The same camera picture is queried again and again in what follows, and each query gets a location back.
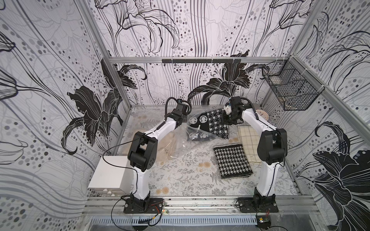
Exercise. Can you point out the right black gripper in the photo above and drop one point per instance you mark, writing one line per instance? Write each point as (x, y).
(228, 114)

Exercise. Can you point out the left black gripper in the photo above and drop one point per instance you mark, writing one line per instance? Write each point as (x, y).
(183, 118)

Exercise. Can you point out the cream checked scarf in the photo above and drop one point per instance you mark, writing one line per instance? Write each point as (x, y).
(249, 140)

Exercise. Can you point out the clear plastic vacuum bag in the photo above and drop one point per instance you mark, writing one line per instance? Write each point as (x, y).
(145, 118)

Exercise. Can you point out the black patterned cloth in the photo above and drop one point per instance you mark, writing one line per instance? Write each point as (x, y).
(207, 126)

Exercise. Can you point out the beige fluffy cloth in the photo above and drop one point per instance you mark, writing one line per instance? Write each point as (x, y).
(171, 146)

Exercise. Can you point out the black white houndstooth scarf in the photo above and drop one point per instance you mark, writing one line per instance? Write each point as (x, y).
(232, 161)

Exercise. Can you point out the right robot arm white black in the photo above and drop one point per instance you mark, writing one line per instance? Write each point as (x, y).
(271, 149)

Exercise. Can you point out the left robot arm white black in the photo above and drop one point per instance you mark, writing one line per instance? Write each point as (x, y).
(143, 151)

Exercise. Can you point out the pink round clock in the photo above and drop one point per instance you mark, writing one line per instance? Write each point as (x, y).
(263, 114)

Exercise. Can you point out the white box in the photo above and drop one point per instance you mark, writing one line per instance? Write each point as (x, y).
(113, 176)

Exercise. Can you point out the small green circuit board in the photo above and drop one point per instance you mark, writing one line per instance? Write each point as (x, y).
(263, 222)

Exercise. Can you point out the black wall bar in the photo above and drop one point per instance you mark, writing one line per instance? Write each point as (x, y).
(199, 61)

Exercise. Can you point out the black wire basket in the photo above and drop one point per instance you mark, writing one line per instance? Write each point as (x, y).
(292, 84)

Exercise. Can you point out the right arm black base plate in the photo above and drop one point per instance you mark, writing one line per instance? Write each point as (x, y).
(253, 205)

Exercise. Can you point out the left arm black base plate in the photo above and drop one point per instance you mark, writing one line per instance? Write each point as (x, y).
(148, 206)

